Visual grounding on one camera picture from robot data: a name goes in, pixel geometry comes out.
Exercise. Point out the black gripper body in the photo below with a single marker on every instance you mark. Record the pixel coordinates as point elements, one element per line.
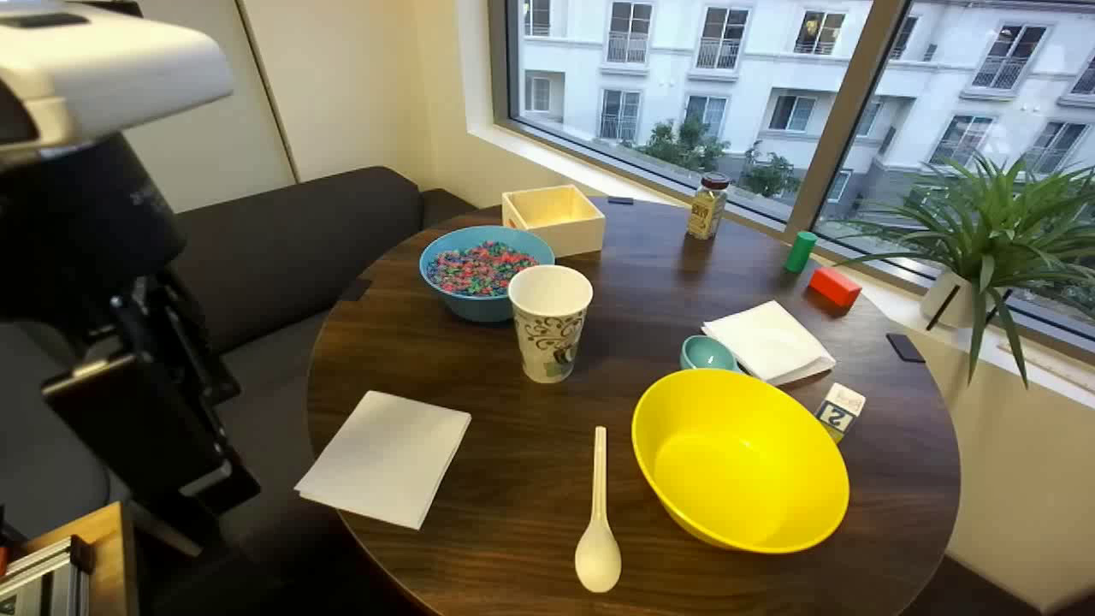
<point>79,226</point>

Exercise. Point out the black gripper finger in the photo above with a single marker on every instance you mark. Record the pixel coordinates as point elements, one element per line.
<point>190,343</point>

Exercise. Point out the white cloth napkin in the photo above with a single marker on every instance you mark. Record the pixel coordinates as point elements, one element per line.
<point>382,457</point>

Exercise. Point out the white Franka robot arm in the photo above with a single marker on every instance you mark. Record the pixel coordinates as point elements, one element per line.
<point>105,70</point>

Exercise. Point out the patterned paper cup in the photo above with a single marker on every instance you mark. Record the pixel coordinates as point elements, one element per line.
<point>549,330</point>

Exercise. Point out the small teal cup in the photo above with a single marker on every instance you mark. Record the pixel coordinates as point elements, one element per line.
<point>706,353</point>

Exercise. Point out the dark sofa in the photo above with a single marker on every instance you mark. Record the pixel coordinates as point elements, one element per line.
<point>295,250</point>

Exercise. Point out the colourful beads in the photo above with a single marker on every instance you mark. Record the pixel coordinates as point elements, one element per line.
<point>472,273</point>

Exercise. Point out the blue bowl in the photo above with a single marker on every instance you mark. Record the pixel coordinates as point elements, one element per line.
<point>484,307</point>

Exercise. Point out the cream wooden box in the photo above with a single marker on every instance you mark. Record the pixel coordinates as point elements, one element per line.
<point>559,218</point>

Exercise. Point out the white plastic spoon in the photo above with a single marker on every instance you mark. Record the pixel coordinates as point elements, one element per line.
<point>595,550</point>

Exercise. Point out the glass jar with dark lid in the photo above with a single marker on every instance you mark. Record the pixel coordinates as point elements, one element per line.
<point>706,209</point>

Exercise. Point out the yellow plastic bowl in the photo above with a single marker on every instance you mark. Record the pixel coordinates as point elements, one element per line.
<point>739,467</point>

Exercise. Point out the folded white napkin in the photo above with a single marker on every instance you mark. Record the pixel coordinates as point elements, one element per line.
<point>772,339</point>

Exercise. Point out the white building outside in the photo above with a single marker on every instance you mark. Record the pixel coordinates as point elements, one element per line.
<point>730,70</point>

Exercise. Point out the green cylinder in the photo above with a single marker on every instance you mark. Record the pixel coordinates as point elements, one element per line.
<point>798,256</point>

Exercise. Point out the orange block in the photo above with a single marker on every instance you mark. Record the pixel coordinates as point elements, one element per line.
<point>831,288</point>

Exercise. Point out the small white letter block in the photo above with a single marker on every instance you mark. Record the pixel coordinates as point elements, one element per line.
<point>843,408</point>

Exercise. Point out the small black table tag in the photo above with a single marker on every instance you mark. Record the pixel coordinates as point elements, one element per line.
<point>903,346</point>

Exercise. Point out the white plant pot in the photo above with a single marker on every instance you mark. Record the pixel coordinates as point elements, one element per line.
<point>947,304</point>

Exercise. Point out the green spiky houseplant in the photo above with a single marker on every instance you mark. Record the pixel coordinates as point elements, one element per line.
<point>1004,223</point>

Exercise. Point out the aluminium frame rail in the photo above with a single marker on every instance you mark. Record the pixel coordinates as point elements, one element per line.
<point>40,582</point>

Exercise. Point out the window frame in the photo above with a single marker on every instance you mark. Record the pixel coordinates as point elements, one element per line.
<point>843,114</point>

